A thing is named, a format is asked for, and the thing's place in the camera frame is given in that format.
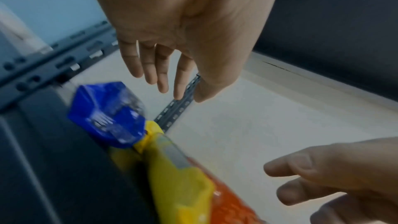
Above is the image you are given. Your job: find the person's right hand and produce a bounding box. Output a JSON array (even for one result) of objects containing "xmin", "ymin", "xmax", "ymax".
[{"xmin": 263, "ymin": 136, "xmax": 398, "ymax": 224}]

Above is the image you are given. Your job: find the dark slotted metal rack beam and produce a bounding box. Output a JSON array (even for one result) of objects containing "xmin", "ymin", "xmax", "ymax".
[{"xmin": 0, "ymin": 19, "xmax": 121, "ymax": 115}]

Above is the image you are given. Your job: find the blue snack packet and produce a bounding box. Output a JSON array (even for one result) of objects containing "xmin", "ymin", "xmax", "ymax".
[{"xmin": 67, "ymin": 81, "xmax": 149, "ymax": 149}]

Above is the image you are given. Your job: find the dark slotted metal shelf upright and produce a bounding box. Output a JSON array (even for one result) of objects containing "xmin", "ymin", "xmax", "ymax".
[{"xmin": 153, "ymin": 73, "xmax": 202, "ymax": 133}]

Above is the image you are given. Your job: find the yellow and orange snack packet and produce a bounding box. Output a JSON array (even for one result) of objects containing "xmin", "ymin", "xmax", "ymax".
[{"xmin": 108, "ymin": 119, "xmax": 262, "ymax": 224}]

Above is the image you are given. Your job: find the person's left hand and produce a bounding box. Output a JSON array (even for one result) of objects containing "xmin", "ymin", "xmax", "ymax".
[{"xmin": 88, "ymin": 0, "xmax": 287, "ymax": 103}]

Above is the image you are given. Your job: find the dark grey shelf side panel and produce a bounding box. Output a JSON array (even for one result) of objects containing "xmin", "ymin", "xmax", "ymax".
[{"xmin": 0, "ymin": 84, "xmax": 158, "ymax": 224}]

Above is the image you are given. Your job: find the dark shelf back panel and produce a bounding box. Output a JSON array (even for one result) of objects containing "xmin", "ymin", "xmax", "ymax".
[{"xmin": 253, "ymin": 0, "xmax": 398, "ymax": 101}]

